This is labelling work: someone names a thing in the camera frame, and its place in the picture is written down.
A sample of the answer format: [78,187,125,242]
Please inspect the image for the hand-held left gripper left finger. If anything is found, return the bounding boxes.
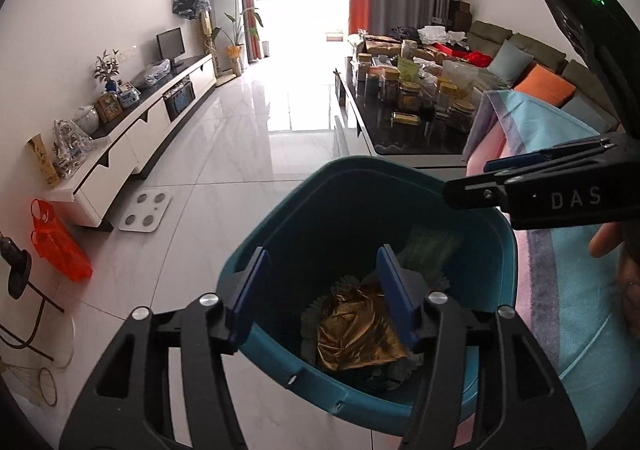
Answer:
[59,246,272,450]

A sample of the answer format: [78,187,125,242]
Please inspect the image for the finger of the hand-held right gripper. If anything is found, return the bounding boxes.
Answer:
[444,169,511,211]
[483,137,618,176]

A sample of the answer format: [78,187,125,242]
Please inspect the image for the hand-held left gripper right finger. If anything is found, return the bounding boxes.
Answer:
[376,244,587,450]

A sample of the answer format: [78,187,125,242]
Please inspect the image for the gold foil wrapper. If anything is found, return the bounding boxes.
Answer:
[317,280,408,371]

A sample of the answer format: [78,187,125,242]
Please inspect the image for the teal trash bin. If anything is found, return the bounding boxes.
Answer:
[217,156,518,436]

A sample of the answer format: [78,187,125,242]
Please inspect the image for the person's right hand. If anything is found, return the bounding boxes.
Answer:
[588,221,640,303]

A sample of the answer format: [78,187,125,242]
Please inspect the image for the grey-blue pillow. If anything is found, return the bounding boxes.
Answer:
[486,40,533,85]
[560,95,608,131]

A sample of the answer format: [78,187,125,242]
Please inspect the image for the orange pillow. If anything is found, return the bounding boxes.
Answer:
[514,64,577,106]

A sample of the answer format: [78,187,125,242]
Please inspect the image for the black coffee table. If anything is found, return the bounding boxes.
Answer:
[334,52,493,168]

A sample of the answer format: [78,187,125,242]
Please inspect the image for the green brown sofa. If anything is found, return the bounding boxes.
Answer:
[470,20,621,131]

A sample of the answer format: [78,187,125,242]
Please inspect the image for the teal grey tablecloth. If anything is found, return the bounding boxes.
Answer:
[460,89,640,450]

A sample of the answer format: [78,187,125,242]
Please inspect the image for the white body scale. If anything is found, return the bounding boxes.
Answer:
[118,190,172,232]

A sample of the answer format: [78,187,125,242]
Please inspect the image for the pile of white clothes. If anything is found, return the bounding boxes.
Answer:
[417,25,468,46]

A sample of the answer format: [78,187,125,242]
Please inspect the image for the dark brown boxes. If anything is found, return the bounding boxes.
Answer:
[447,0,473,31]

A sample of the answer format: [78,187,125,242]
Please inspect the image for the brown cardboard box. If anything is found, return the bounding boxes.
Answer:
[364,35,402,56]

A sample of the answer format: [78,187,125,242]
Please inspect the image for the white black tv cabinet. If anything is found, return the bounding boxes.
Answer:
[42,52,218,231]

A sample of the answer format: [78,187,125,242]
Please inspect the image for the red plastic bag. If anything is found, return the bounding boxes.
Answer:
[30,199,93,281]

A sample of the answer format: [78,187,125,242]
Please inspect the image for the clear wrapped model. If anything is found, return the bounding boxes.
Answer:
[52,119,96,178]

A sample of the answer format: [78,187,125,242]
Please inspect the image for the blue white porcelain jar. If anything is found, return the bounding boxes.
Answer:
[117,82,141,108]

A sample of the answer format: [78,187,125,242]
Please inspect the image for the black metal stand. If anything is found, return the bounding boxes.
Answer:
[0,232,66,361]

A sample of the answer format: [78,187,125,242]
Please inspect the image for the white ceramic pot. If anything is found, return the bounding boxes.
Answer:
[75,105,101,136]

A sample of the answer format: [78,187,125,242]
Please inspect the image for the clear plastic bag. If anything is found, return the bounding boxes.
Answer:
[142,59,172,86]

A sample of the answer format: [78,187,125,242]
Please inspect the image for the yellow tall box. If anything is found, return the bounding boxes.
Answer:
[27,134,61,188]

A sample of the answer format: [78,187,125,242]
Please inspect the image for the black monitor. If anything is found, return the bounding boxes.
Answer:
[156,27,186,68]

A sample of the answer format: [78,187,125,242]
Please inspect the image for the gold ornament stand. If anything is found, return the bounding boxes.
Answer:
[200,10,216,56]

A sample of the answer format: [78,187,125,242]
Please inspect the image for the small plant in blue vase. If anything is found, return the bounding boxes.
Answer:
[94,49,122,93]

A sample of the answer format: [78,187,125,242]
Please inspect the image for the tall potted plant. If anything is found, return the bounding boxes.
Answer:
[212,0,263,76]

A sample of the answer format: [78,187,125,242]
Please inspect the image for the dark decorative fan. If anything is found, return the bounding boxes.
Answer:
[172,0,211,21]

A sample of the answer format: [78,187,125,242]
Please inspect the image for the thin wire hoop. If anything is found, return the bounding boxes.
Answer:
[0,355,57,407]

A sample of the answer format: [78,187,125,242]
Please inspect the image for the wooden picture frame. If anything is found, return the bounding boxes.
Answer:
[95,92,123,123]

